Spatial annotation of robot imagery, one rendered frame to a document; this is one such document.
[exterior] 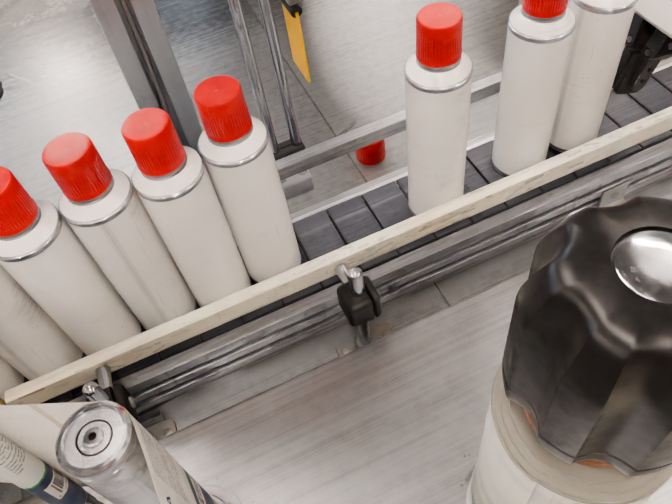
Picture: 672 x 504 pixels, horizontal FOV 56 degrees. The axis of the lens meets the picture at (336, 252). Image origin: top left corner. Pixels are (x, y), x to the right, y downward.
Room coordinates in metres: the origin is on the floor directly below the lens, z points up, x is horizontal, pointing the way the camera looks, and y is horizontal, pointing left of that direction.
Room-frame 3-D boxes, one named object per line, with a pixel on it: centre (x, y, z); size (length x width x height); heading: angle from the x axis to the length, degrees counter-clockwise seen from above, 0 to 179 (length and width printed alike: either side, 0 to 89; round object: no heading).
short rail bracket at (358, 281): (0.28, -0.01, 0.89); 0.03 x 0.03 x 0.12; 15
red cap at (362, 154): (0.52, -0.06, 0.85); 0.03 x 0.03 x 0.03
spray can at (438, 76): (0.38, -0.10, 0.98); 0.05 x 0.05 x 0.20
